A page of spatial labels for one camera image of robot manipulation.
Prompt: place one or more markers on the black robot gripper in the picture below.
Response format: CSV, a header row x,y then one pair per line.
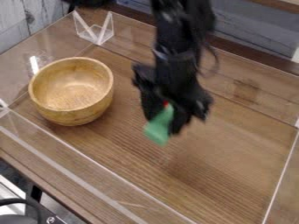
x,y
171,81

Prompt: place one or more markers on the green rectangular block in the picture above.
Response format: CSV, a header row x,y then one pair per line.
x,y
156,129

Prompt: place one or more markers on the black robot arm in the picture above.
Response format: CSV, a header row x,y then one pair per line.
x,y
183,23

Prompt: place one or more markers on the brown wooden bowl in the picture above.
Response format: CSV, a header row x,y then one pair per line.
x,y
72,90

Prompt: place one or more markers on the clear acrylic table barrier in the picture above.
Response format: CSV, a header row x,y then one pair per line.
x,y
212,176

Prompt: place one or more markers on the clear acrylic corner bracket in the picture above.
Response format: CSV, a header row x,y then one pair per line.
x,y
96,34

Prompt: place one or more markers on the black table leg bracket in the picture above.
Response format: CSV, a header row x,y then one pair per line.
x,y
35,210

